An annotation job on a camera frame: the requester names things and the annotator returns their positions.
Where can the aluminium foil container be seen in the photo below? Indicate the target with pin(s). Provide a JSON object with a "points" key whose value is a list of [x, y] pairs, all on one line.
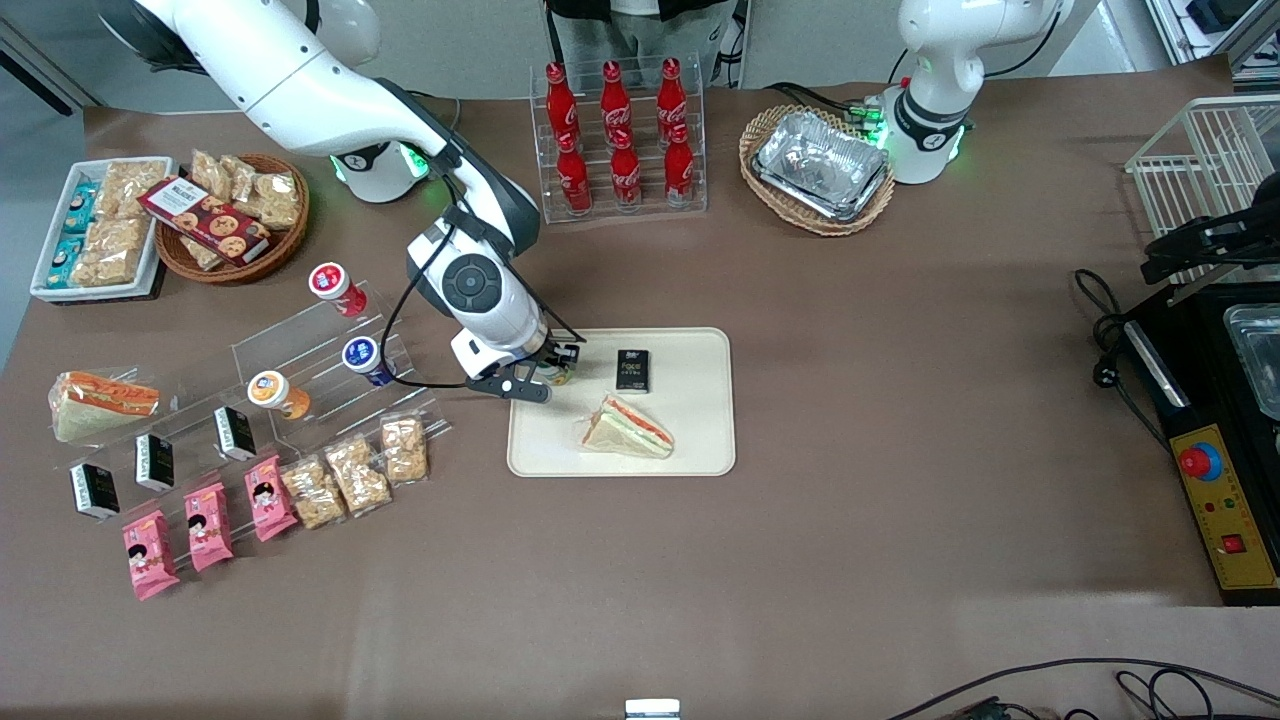
{"points": [[820, 165]]}

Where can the red gum bottle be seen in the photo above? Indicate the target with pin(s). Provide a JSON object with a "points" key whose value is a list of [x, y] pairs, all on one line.
{"points": [[335, 288]]}

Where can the metal food container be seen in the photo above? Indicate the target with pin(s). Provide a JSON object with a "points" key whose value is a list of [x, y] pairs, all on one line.
{"points": [[1258, 360]]}

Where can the clear acrylic stepped stand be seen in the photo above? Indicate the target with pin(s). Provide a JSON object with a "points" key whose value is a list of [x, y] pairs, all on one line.
{"points": [[330, 400], [190, 430]]}

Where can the cream plastic tray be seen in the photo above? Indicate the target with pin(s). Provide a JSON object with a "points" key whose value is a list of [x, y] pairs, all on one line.
{"points": [[690, 400]]}

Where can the light oval wicker basket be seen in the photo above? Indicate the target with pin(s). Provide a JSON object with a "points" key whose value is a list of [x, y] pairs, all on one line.
{"points": [[770, 205]]}

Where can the person torso dark clothes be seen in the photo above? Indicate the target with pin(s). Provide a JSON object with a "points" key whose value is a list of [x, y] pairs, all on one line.
{"points": [[640, 25]]}

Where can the black sealing machine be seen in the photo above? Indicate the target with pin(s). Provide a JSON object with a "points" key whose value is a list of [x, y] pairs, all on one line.
{"points": [[1200, 400]]}

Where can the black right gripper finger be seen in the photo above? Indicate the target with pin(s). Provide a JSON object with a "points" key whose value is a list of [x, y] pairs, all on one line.
{"points": [[565, 353], [510, 388]]}

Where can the small white device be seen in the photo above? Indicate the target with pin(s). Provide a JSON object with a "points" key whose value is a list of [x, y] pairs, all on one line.
{"points": [[652, 710]]}

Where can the orange gum bottle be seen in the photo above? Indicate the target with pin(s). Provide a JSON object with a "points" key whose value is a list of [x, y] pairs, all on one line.
{"points": [[277, 393]]}

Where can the red cookie box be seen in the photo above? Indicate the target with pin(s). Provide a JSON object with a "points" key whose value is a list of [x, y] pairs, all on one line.
{"points": [[205, 220]]}

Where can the silver machine lever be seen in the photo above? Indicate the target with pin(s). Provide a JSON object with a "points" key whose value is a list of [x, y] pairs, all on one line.
{"points": [[1190, 294]]}

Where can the pink snack box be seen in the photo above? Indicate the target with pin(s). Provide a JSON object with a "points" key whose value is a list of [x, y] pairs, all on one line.
{"points": [[270, 497], [150, 555], [208, 527]]}

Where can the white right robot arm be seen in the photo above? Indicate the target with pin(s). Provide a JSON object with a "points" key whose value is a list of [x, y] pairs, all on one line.
{"points": [[300, 70]]}

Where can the red cola bottle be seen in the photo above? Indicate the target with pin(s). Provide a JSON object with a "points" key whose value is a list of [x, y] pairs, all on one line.
{"points": [[679, 168], [626, 175], [671, 98], [615, 100], [560, 105], [574, 178]]}

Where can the clear snack bag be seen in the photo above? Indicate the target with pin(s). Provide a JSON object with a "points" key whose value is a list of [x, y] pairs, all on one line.
{"points": [[212, 175], [200, 255], [265, 195]]}

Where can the blue gum bottle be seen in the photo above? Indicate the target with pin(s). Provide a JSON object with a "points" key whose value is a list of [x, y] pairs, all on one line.
{"points": [[367, 360]]}

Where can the round brown wicker basket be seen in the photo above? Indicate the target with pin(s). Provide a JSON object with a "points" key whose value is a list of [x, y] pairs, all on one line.
{"points": [[270, 250]]}

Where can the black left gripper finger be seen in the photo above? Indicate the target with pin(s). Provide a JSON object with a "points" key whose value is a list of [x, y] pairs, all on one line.
{"points": [[1185, 270]]}

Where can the small black box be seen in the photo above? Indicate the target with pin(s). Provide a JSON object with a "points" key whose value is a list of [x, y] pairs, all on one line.
{"points": [[235, 433], [155, 461], [632, 370], [95, 490]]}

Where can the grey metal shelf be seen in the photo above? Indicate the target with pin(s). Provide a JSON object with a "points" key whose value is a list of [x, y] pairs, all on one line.
{"points": [[1215, 25]]}

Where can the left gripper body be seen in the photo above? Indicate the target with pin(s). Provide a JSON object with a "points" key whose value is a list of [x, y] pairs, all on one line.
{"points": [[1192, 243]]}

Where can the white rectangular bin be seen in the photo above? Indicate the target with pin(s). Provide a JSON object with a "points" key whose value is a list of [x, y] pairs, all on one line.
{"points": [[50, 230]]}

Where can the green gum bottle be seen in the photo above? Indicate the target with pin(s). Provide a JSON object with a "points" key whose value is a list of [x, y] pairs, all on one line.
{"points": [[556, 374]]}

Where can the clear granola snack pack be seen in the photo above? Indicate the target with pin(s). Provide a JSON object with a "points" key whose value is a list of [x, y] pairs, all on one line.
{"points": [[110, 252], [313, 492], [130, 188], [405, 450], [357, 475]]}

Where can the small blue snack pack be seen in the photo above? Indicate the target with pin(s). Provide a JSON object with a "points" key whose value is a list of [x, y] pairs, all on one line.
{"points": [[80, 205], [65, 262]]}

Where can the red emergency push button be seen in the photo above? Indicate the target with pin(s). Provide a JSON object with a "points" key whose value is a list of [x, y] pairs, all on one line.
{"points": [[1199, 462]]}

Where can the wrapped triangle sandwich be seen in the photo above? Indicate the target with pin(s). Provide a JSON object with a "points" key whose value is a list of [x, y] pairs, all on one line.
{"points": [[100, 405], [630, 430]]}

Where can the clear acrylic bottle rack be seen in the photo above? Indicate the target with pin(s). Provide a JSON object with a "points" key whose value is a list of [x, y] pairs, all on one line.
{"points": [[700, 190]]}

